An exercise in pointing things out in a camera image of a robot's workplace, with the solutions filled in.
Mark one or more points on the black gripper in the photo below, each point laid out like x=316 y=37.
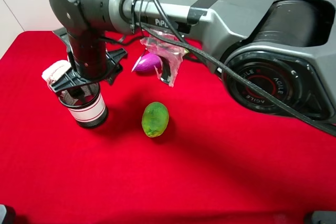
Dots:
x=90 y=62

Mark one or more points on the black mesh pen holder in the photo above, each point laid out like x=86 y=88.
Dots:
x=88 y=113

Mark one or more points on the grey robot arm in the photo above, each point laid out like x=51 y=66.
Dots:
x=274 y=56

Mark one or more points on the dark object bottom left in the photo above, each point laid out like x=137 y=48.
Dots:
x=7 y=214

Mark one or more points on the dark object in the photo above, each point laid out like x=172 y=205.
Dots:
x=7 y=214
x=320 y=217

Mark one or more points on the dark object bottom right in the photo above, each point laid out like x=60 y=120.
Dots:
x=320 y=217

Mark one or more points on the pink rolled towel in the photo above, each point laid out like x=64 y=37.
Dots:
x=55 y=71

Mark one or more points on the purple toy eggplant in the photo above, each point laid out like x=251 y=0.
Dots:
x=147 y=63

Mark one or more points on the green toy lime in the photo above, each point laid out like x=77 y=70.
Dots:
x=155 y=119

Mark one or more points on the clear plastic wrap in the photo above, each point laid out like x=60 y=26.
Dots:
x=171 y=57

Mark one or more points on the red table cloth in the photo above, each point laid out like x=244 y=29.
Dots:
x=216 y=162

